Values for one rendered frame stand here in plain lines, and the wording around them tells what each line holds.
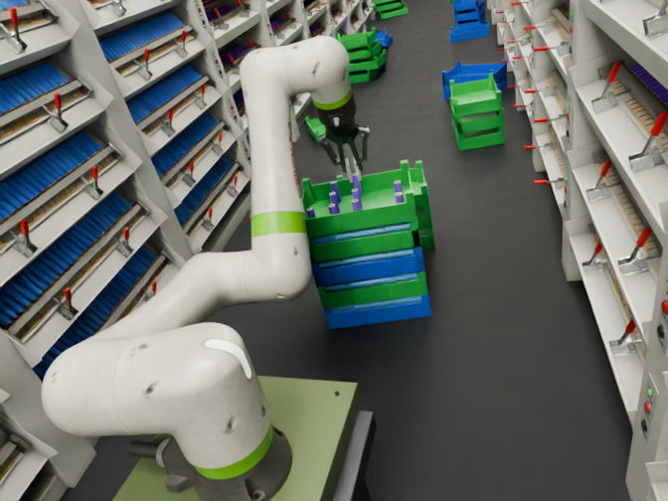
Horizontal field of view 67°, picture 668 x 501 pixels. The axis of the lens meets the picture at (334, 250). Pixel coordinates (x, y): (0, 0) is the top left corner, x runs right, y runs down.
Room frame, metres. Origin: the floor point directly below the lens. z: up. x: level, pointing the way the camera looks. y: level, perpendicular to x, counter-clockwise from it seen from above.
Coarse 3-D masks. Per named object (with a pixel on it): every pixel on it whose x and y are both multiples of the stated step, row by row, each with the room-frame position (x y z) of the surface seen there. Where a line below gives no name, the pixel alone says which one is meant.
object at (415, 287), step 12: (420, 276) 1.08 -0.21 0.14; (324, 288) 1.13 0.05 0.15; (360, 288) 1.11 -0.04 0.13; (372, 288) 1.10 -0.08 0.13; (384, 288) 1.10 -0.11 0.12; (396, 288) 1.09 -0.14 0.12; (408, 288) 1.09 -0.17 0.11; (420, 288) 1.08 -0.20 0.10; (324, 300) 1.13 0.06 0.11; (336, 300) 1.12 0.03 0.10; (348, 300) 1.12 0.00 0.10; (360, 300) 1.11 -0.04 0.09; (372, 300) 1.11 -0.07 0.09
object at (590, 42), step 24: (576, 0) 1.10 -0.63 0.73; (576, 24) 1.09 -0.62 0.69; (576, 48) 1.08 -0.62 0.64; (600, 48) 1.06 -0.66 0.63; (576, 96) 1.07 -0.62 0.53; (576, 120) 1.07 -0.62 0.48; (576, 144) 1.07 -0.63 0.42; (576, 192) 1.07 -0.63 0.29; (576, 216) 1.07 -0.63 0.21; (576, 264) 1.07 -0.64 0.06
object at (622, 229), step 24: (600, 144) 1.05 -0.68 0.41; (576, 168) 1.07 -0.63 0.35; (600, 168) 1.02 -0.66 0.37; (600, 192) 0.90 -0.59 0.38; (624, 192) 0.87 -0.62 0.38; (600, 216) 0.85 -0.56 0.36; (624, 216) 0.80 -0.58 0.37; (600, 240) 0.80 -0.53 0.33; (624, 240) 0.74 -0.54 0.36; (648, 240) 0.72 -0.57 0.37; (624, 264) 0.66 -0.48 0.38; (648, 264) 0.65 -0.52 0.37; (624, 288) 0.63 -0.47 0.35; (648, 288) 0.61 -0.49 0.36; (648, 312) 0.56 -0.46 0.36; (648, 336) 0.50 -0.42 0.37
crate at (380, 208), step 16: (368, 176) 1.29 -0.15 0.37; (384, 176) 1.28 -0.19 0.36; (400, 176) 1.27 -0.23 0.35; (304, 192) 1.29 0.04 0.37; (320, 192) 1.32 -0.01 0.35; (368, 192) 1.29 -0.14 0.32; (384, 192) 1.26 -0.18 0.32; (304, 208) 1.24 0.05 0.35; (320, 208) 1.27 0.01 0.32; (352, 208) 1.22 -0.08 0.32; (368, 208) 1.20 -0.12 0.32; (384, 208) 1.09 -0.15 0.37; (400, 208) 1.08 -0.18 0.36; (320, 224) 1.12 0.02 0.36; (336, 224) 1.11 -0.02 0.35; (352, 224) 1.11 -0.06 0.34; (368, 224) 1.10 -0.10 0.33; (384, 224) 1.09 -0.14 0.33
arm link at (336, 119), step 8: (352, 96) 1.12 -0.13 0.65; (344, 104) 1.10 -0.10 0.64; (352, 104) 1.12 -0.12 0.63; (320, 112) 1.12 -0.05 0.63; (328, 112) 1.10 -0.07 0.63; (336, 112) 1.10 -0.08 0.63; (344, 112) 1.11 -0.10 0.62; (352, 112) 1.12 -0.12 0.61; (320, 120) 1.14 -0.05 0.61; (328, 120) 1.12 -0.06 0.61; (336, 120) 1.10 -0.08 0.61; (344, 120) 1.11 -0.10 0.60
